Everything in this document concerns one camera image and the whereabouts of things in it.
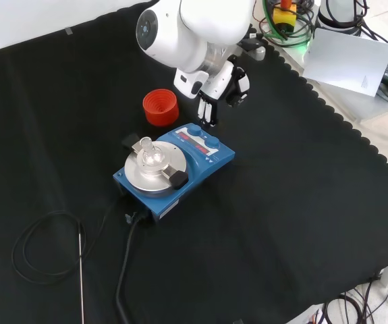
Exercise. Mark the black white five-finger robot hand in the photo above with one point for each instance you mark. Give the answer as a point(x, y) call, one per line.
point(220, 84)

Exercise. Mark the blue base heater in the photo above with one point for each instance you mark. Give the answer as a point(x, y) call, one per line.
point(210, 158)

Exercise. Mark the grey black clamp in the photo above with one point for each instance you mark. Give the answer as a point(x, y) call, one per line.
point(257, 50)

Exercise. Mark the orange ribbed funnel cup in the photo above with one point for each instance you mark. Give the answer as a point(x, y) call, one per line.
point(160, 108)

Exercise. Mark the yellow stop button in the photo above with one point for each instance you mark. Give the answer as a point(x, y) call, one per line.
point(284, 15)

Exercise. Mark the clear round-bottom flask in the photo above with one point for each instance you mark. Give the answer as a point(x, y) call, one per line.
point(151, 157)

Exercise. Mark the black bench cloth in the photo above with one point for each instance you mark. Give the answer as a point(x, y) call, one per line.
point(281, 185)

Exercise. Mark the pale board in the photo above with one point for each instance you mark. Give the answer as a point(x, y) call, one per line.
point(345, 60)

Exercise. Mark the grey tape strip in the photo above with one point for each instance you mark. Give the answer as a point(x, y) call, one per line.
point(69, 31)

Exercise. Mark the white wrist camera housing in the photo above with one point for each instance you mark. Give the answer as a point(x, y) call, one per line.
point(187, 82)

